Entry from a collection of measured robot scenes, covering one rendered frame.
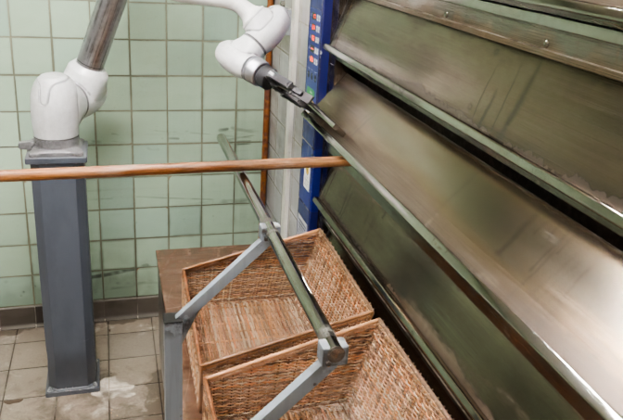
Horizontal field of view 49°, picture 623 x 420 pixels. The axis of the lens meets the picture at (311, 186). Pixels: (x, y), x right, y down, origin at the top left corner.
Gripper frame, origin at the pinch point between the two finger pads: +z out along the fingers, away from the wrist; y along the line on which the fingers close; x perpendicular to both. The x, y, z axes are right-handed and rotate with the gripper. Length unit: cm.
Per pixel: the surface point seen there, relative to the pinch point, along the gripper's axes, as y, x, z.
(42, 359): 74, 138, -72
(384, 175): -27, 14, 51
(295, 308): 43, 52, 22
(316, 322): -62, 51, 75
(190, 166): -30, 41, 6
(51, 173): -48, 65, -11
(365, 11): -19.6, -26.5, 9.4
